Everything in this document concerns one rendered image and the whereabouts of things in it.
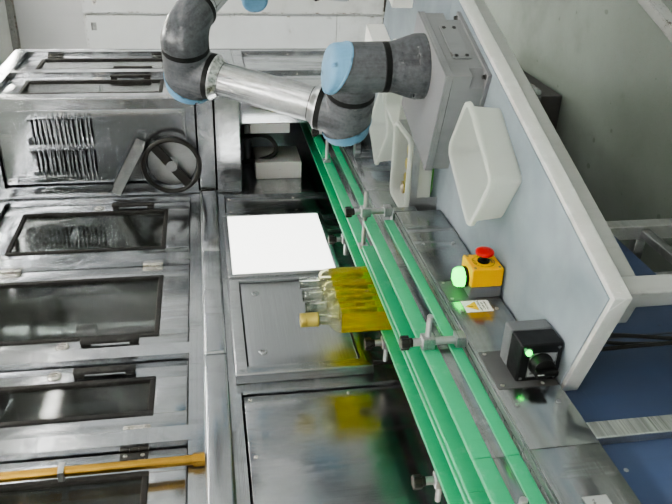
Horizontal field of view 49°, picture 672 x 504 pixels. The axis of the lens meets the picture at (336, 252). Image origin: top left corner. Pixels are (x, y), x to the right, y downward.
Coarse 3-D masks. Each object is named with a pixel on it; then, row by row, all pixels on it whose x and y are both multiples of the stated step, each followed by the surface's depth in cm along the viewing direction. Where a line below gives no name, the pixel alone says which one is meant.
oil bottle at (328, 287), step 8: (336, 280) 188; (344, 280) 188; (352, 280) 188; (360, 280) 188; (368, 280) 188; (328, 288) 184; (336, 288) 184; (344, 288) 184; (352, 288) 184; (360, 288) 185; (368, 288) 185
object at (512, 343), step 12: (516, 324) 134; (528, 324) 134; (540, 324) 135; (504, 336) 136; (516, 336) 131; (528, 336) 131; (540, 336) 131; (552, 336) 131; (504, 348) 136; (516, 348) 131; (528, 348) 129; (540, 348) 129; (552, 348) 130; (504, 360) 137; (516, 360) 131; (528, 360) 130; (516, 372) 131; (528, 372) 131
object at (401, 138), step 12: (396, 132) 207; (396, 144) 208; (408, 144) 192; (396, 156) 210; (408, 156) 193; (396, 168) 212; (408, 168) 195; (396, 180) 214; (408, 180) 196; (396, 192) 213; (408, 192) 198; (396, 204) 208
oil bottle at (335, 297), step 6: (330, 294) 182; (336, 294) 181; (342, 294) 181; (348, 294) 182; (354, 294) 182; (360, 294) 182; (366, 294) 182; (372, 294) 182; (324, 300) 182; (330, 300) 179; (336, 300) 179; (342, 300) 179; (348, 300) 179; (354, 300) 179; (360, 300) 180; (366, 300) 180; (372, 300) 180; (330, 306) 179
